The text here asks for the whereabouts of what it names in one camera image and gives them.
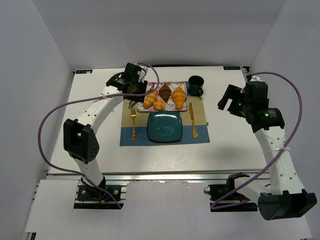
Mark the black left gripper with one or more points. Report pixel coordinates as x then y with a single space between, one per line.
137 90

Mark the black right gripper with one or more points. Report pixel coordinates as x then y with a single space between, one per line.
231 100

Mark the striped orange bread roll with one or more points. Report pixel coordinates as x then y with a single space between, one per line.
150 99

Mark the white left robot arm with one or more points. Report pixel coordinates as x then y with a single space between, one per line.
79 135

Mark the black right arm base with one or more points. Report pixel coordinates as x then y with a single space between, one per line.
233 203

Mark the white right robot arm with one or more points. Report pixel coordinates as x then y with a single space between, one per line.
276 189

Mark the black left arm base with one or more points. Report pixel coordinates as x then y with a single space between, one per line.
89 198

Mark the dark green mug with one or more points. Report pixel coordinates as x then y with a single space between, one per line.
195 86

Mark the small round bun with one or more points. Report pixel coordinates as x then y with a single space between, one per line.
159 105

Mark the chocolate croissant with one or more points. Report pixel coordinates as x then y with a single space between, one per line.
165 92

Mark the gold knife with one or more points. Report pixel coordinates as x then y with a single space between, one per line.
194 130

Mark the floral rectangular tray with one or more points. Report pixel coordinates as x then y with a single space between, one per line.
170 106

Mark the striped orange croissant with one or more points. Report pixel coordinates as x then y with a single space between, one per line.
178 97

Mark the blue and beige placemat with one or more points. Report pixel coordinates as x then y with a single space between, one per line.
141 123

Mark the gold fork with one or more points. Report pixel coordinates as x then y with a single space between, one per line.
133 117

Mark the teal square plate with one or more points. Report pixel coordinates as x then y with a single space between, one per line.
164 127

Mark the aluminium table rail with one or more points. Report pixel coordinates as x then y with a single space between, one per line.
159 176

